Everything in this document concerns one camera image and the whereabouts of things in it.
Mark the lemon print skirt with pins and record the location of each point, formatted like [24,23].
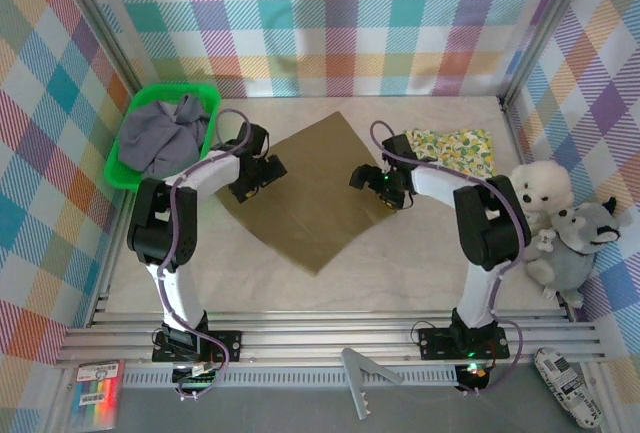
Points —
[455,150]

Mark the olive skirt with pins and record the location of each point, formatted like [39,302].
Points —
[310,203]

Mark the grey purple skirt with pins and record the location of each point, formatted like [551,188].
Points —
[155,143]

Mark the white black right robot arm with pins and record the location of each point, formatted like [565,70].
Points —
[480,298]

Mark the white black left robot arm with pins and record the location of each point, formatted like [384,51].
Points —
[180,298]

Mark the green plastic basket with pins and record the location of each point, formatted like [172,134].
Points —
[112,170]

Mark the white plush dog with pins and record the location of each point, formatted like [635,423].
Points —
[542,183]

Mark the grey plush husky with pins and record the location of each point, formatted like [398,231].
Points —
[570,263]

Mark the white printed pouch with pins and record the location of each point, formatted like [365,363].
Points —
[565,388]

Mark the coloured marker pack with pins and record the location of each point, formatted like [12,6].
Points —
[97,393]

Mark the aluminium frame post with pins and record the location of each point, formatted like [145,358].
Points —
[547,18]
[101,18]

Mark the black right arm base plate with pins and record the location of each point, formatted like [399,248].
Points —
[435,343]

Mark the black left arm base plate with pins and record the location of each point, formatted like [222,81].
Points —
[230,343]

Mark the aluminium rail frame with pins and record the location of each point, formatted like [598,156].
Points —
[325,338]

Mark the grey triangular bracket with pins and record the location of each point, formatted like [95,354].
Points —
[352,378]

